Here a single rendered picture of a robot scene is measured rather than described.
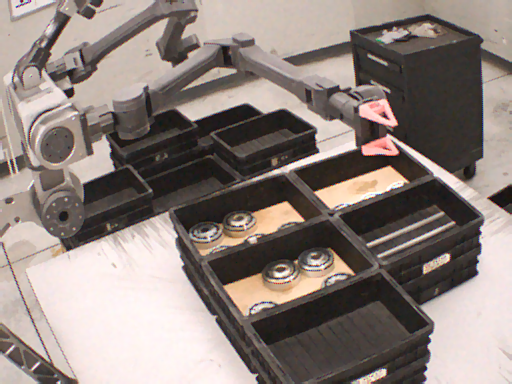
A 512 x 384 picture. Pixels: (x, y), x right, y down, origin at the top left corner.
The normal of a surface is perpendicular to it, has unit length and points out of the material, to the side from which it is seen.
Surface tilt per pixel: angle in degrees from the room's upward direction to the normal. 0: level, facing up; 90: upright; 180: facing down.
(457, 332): 0
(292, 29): 90
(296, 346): 0
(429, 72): 90
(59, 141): 90
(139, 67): 90
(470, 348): 0
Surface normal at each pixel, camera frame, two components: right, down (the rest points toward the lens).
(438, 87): 0.48, 0.41
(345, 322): -0.12, -0.85
